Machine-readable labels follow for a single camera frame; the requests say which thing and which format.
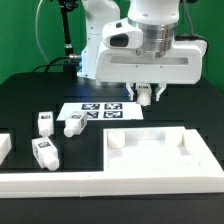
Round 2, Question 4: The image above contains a black cable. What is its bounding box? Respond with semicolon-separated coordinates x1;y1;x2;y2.
32;55;82;73

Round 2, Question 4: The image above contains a white block at left edge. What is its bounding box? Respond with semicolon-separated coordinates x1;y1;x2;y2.
0;134;12;165

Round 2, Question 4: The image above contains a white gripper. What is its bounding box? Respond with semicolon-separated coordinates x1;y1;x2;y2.
95;40;204;100

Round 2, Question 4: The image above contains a grey cable loop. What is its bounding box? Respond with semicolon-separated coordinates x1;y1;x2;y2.
34;0;51;64

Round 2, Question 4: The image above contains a white sheet with markers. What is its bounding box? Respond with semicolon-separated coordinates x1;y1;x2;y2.
57;102;143;121

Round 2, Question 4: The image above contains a white square tabletop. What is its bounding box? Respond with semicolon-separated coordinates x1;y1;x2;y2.
103;126;223;175

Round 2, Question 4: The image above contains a white U-shaped fence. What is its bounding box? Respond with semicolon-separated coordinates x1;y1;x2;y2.
0;129;224;200

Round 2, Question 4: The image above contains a black camera stand pole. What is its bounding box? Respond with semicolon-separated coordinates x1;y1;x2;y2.
54;0;81;71

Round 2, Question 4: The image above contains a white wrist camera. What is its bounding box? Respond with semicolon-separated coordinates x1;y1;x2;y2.
102;18;143;49

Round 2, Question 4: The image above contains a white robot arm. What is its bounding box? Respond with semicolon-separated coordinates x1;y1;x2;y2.
78;0;207;106

